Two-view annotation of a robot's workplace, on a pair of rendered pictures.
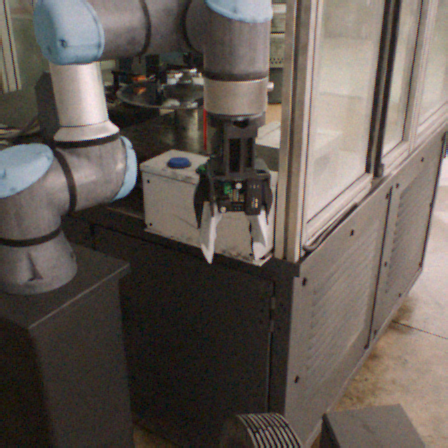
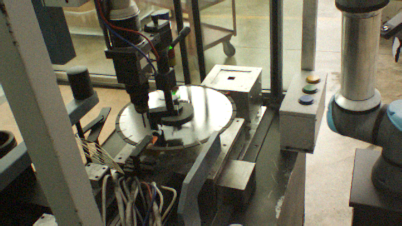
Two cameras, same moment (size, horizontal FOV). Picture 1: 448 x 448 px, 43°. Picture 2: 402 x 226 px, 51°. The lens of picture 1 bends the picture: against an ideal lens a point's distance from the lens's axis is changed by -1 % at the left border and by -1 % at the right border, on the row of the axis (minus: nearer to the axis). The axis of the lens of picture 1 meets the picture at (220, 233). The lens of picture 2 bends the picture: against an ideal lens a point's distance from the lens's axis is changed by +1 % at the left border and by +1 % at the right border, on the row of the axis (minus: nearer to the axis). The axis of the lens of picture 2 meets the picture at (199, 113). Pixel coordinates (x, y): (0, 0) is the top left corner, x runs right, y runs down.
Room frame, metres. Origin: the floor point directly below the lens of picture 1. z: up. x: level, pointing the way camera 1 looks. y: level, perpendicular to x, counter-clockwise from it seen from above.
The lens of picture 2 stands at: (1.55, 1.13, 1.58)
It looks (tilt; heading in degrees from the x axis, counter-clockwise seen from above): 32 degrees down; 262
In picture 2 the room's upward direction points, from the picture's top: 7 degrees counter-clockwise
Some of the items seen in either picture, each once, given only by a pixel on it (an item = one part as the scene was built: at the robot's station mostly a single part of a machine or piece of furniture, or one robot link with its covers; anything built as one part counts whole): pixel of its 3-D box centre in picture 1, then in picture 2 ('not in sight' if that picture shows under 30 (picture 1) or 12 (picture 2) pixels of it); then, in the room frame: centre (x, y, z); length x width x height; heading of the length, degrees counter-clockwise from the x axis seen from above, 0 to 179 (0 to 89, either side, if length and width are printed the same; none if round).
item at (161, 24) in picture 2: not in sight; (161, 53); (1.50, 0.17, 1.17); 0.06 x 0.05 x 0.20; 48
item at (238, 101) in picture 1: (238, 94); not in sight; (0.67, -0.02, 1.13); 0.08 x 0.08 x 0.05
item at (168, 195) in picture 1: (212, 204); (304, 109); (1.05, 0.02, 0.82); 0.28 x 0.11 x 0.15; 57
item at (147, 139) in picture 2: (128, 84); (144, 154); (1.58, 0.26, 0.95); 0.10 x 0.03 x 0.07; 57
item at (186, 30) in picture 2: not in sight; (174, 36); (1.45, 0.15, 1.21); 0.08 x 0.06 x 0.03; 57
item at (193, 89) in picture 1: (185, 86); (174, 109); (1.48, 0.09, 0.96); 0.11 x 0.11 x 0.03
